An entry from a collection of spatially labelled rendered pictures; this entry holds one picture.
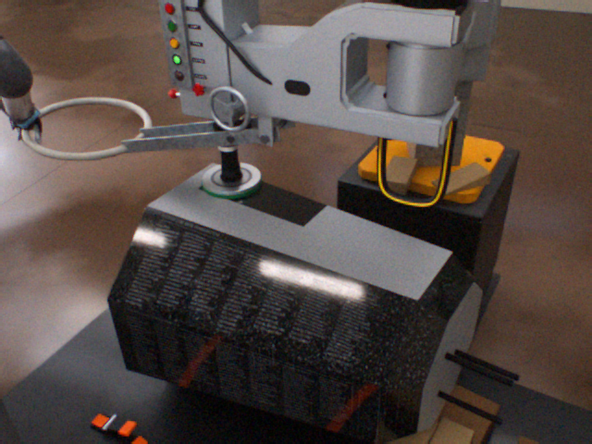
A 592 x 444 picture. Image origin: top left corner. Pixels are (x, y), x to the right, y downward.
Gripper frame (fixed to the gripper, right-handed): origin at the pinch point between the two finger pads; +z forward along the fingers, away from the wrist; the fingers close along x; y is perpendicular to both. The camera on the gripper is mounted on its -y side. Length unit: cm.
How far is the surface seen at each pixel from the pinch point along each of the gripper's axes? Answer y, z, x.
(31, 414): 67, 87, -2
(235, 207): 49, -2, 81
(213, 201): 44, -1, 74
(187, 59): 39, -51, 68
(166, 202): 43, 0, 57
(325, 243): 73, -5, 110
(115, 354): 37, 87, 26
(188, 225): 56, 0, 66
